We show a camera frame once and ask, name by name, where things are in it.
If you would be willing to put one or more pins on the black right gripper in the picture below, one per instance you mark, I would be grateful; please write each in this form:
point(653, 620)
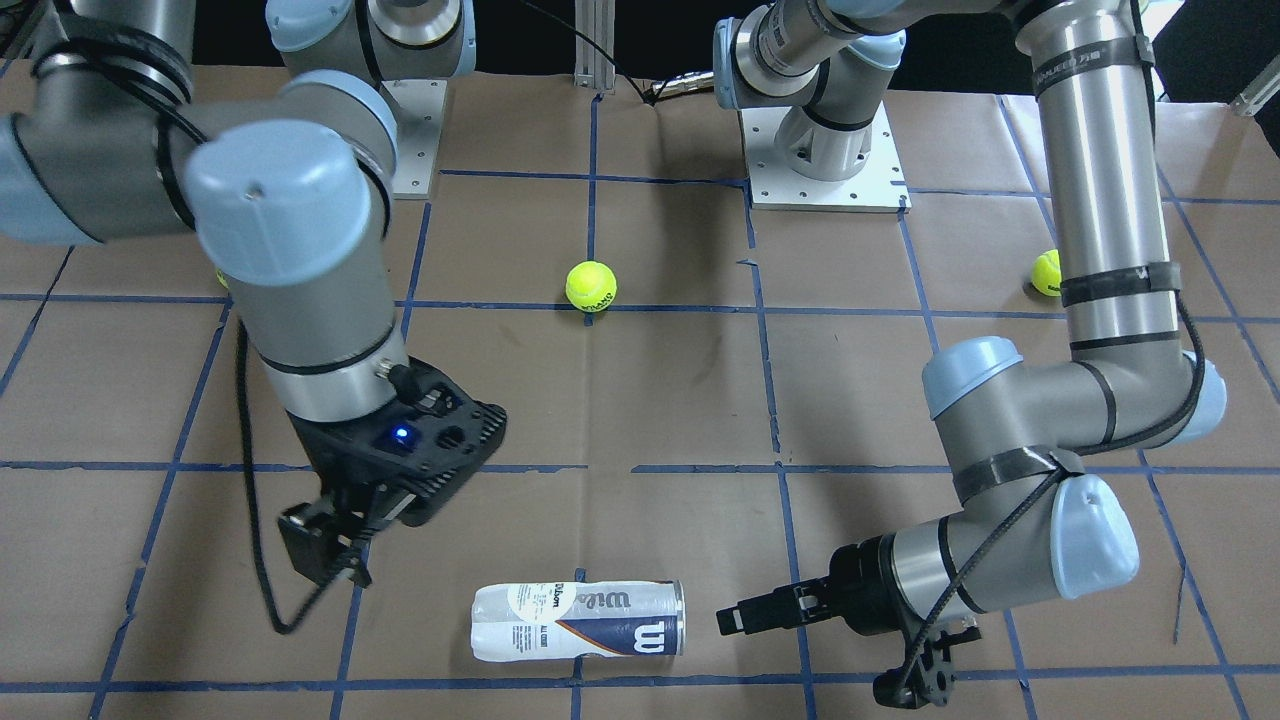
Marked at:
point(322, 462)

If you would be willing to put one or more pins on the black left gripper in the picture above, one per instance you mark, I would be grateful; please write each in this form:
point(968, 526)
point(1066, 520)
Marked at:
point(862, 587)

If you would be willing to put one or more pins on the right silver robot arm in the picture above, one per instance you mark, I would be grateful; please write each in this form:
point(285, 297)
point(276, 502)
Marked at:
point(291, 198)

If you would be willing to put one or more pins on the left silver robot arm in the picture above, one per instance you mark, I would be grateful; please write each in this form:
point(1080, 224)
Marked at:
point(1033, 524)

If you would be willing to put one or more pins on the centre tennis ball between bases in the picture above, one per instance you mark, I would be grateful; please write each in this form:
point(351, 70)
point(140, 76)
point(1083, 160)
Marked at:
point(591, 287)

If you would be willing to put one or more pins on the tennis ball near base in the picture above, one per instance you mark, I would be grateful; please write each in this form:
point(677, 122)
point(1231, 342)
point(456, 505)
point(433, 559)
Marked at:
point(1046, 274)

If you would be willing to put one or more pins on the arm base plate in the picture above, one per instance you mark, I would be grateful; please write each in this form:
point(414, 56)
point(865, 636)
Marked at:
point(795, 164)
point(419, 108)

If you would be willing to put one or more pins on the aluminium frame post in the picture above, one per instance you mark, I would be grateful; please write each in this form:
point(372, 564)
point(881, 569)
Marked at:
point(594, 23)

